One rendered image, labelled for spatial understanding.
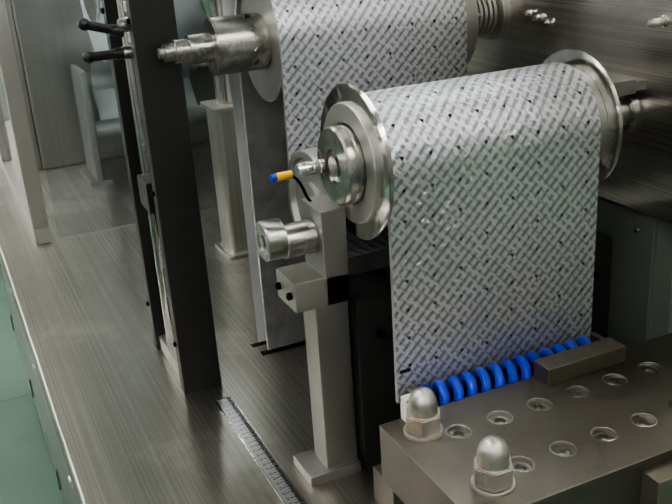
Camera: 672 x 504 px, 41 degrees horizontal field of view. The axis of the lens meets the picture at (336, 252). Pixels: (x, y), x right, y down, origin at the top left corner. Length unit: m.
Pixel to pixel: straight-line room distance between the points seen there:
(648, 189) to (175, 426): 0.61
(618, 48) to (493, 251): 0.28
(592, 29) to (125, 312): 0.81
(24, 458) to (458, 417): 2.14
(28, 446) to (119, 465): 1.85
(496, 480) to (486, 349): 0.21
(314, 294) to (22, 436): 2.16
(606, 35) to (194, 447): 0.65
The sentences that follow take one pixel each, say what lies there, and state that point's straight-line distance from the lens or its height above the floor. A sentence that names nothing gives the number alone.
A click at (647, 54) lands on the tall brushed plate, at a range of 0.99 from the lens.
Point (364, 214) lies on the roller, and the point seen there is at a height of 1.21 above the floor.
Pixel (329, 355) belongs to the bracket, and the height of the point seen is 1.05.
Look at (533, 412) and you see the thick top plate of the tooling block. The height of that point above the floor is 1.03.
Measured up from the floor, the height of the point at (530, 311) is 1.08.
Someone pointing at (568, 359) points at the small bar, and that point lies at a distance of 0.91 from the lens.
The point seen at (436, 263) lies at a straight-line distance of 0.84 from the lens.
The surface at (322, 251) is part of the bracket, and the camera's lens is 0.87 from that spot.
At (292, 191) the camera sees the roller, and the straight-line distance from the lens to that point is 1.01.
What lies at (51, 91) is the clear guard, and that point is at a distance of 1.74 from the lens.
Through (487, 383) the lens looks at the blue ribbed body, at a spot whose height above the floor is 1.04.
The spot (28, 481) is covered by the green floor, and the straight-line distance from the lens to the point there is 2.75.
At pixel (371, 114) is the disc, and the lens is 0.79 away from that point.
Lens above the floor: 1.48
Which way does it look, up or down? 22 degrees down
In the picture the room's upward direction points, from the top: 4 degrees counter-clockwise
